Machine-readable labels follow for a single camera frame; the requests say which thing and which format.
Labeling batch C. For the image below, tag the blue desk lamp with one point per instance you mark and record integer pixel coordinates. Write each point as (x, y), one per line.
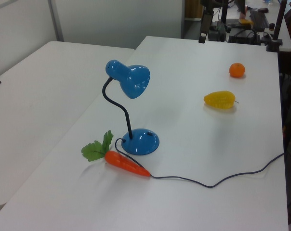
(136, 79)

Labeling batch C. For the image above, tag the orange toy carrot green leaves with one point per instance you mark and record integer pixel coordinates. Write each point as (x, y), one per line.
(121, 162)

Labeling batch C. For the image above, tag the yellow toy starfruit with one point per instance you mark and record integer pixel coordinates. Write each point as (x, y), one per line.
(219, 99)

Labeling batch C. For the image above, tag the orange toy mandarin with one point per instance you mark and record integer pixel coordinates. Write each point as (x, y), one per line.
(237, 70)

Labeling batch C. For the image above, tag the white side table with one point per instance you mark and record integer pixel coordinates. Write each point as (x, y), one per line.
(39, 96)

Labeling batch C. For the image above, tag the dark green device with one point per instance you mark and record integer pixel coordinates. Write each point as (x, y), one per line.
(217, 31)

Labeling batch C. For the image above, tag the black electronics box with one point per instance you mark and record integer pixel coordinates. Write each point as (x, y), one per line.
(244, 36)

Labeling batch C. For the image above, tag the yellow flat item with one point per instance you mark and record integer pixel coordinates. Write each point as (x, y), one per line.
(245, 21)

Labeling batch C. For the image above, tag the black keyboard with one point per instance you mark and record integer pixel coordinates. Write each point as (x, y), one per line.
(260, 19)

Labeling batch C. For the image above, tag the black computer mouse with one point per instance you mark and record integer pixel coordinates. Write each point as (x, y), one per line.
(263, 9)

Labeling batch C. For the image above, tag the black pole with clamp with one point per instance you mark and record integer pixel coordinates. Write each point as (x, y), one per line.
(278, 24)

